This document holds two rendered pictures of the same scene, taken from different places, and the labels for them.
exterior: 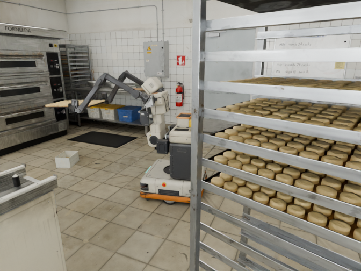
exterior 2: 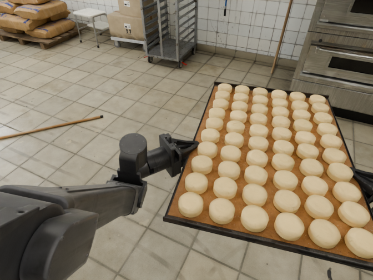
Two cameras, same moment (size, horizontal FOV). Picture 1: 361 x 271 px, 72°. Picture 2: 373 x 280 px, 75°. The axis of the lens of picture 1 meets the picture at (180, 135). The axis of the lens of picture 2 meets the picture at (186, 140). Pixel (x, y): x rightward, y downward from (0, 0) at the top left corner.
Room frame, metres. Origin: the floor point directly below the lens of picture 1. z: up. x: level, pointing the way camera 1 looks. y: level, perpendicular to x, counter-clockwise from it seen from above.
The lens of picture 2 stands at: (2.68, 0.72, 1.44)
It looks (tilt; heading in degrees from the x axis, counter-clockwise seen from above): 42 degrees down; 92
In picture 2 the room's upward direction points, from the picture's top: straight up
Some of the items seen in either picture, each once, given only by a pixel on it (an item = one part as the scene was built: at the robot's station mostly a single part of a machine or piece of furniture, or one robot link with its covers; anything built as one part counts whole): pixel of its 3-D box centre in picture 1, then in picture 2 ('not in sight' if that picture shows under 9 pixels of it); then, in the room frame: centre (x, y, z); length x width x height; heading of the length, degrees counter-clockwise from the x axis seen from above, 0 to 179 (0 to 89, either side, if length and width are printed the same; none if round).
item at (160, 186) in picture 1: (175, 178); not in sight; (2.63, 0.06, 0.16); 0.67 x 0.64 x 0.25; 77
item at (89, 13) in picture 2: not in sight; (96, 26); (1.12, 4.75, 0.23); 0.45 x 0.45 x 0.46; 58
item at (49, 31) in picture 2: not in sight; (52, 27); (0.37, 4.81, 0.19); 0.72 x 0.42 x 0.15; 70
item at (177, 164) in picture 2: not in sight; (183, 152); (2.66, 1.18, 0.99); 0.09 x 0.07 x 0.07; 33
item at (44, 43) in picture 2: not in sight; (41, 33); (0.09, 4.91, 0.06); 1.20 x 0.80 x 0.11; 158
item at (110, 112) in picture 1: (113, 112); not in sight; (5.57, 1.53, 0.36); 0.47 x 0.38 x 0.26; 156
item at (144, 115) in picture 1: (149, 113); not in sight; (2.70, 0.35, 0.93); 0.28 x 0.16 x 0.22; 167
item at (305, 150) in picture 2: not in sight; (307, 151); (2.97, 1.17, 1.01); 0.05 x 0.05 x 0.02
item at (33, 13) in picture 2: not in sight; (43, 8); (0.34, 4.79, 0.47); 0.72 x 0.42 x 0.17; 71
